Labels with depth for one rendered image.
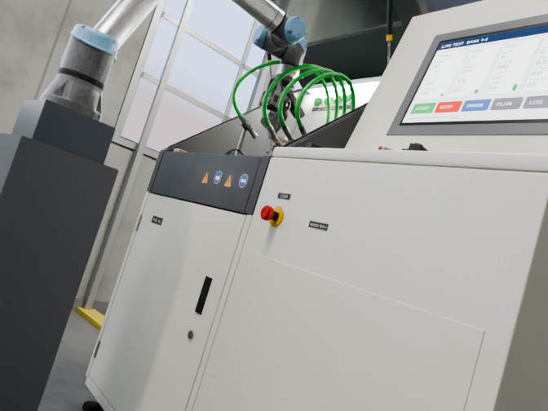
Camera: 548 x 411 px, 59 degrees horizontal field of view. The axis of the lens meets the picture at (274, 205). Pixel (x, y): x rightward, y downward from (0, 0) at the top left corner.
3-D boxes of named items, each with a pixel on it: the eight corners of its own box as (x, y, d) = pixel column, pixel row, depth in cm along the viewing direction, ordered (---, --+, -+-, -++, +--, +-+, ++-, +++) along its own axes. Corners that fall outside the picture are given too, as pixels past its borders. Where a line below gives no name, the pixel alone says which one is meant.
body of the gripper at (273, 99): (258, 106, 169) (268, 74, 170) (276, 117, 174) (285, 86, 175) (271, 105, 163) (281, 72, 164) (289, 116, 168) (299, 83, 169)
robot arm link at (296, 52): (282, 36, 173) (301, 47, 177) (272, 64, 171) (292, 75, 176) (293, 30, 166) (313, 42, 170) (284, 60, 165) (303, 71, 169)
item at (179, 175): (150, 192, 177) (164, 150, 179) (161, 195, 180) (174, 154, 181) (243, 213, 128) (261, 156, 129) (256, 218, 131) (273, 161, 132)
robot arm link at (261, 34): (270, 16, 157) (298, 33, 162) (254, 25, 167) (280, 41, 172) (262, 39, 156) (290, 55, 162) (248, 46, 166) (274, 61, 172)
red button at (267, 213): (254, 221, 116) (261, 200, 117) (267, 225, 119) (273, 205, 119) (267, 223, 112) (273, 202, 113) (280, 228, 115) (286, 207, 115)
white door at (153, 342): (86, 374, 172) (147, 192, 178) (92, 375, 174) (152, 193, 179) (161, 476, 121) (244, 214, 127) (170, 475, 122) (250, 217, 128)
